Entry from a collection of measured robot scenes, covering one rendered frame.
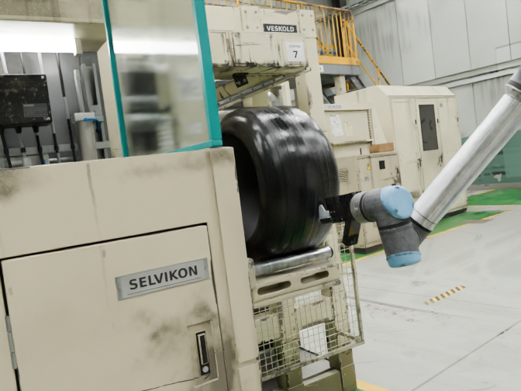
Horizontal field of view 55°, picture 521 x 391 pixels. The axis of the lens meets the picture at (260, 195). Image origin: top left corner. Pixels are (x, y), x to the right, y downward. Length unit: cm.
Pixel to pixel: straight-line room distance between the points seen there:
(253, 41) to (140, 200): 141
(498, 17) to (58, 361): 1348
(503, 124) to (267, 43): 105
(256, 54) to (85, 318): 152
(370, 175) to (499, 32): 798
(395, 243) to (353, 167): 496
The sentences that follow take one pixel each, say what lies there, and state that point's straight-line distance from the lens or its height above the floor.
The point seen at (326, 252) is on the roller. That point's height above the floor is 90.
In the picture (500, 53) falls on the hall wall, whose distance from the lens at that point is 1373.
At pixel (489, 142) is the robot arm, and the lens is 146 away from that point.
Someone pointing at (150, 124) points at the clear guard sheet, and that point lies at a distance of 113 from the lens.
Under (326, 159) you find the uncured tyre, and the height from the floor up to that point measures 123.
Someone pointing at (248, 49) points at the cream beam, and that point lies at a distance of 208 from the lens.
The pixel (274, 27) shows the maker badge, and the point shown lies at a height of 190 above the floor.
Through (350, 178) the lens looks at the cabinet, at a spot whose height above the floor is 98.
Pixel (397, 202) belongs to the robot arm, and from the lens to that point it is 134.
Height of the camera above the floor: 122
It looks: 3 degrees down
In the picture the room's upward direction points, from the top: 7 degrees counter-clockwise
